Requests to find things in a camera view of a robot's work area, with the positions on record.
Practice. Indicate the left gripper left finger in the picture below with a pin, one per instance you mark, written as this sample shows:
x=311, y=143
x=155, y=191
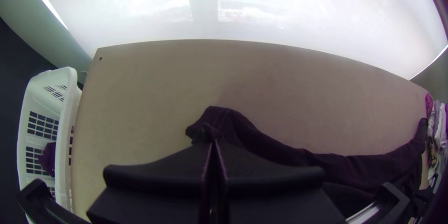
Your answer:
x=157, y=189

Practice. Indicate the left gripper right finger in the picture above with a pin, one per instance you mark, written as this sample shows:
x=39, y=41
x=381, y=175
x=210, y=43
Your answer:
x=273, y=192

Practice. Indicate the dark t-shirt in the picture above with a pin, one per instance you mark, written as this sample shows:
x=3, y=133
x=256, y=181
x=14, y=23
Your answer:
x=266, y=143

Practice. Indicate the heap of clothes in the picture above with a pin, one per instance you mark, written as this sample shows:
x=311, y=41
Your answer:
x=47, y=157

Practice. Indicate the white laundry basket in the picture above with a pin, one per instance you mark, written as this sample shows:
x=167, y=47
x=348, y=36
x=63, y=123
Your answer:
x=52, y=75

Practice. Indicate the pile of folded clothes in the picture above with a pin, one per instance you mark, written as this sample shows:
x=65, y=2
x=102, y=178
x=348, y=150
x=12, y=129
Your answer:
x=441, y=126

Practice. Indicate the white sheer curtain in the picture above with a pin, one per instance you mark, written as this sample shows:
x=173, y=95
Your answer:
x=245, y=7

